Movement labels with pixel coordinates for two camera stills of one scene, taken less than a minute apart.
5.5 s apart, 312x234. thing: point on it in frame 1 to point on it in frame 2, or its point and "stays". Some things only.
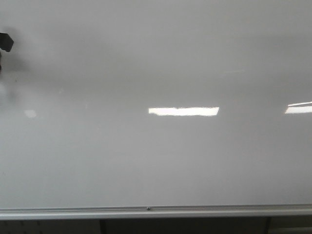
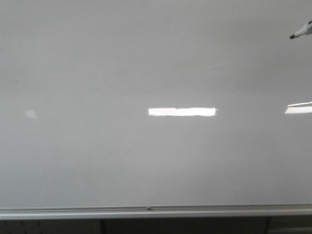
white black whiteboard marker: (0, 61) to (306, 29)
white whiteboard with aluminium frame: (155, 108) stays
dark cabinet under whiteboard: (282, 225) stays
